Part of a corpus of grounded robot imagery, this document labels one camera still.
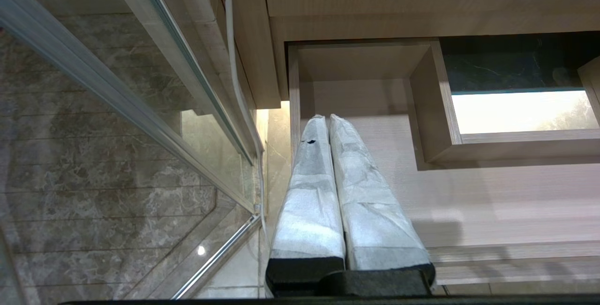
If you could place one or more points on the aluminium shower track rail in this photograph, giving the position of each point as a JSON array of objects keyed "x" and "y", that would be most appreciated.
[{"x": 197, "y": 75}]

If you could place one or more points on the aluminium glass door bar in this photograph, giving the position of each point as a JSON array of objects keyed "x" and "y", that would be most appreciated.
[{"x": 93, "y": 80}]

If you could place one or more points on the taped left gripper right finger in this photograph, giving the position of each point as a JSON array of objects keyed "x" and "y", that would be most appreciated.
[{"x": 375, "y": 220}]

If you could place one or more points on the clear glass shower panel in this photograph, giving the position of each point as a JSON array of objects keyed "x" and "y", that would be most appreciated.
[{"x": 93, "y": 192}]

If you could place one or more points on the light wooden vanity drawer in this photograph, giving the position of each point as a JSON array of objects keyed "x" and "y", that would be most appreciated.
[{"x": 492, "y": 202}]

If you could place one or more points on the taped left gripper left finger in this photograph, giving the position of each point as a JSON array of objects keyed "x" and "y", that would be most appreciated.
[{"x": 309, "y": 220}]

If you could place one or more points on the chrome floor rail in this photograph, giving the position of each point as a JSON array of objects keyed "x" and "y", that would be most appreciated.
[{"x": 218, "y": 256}]

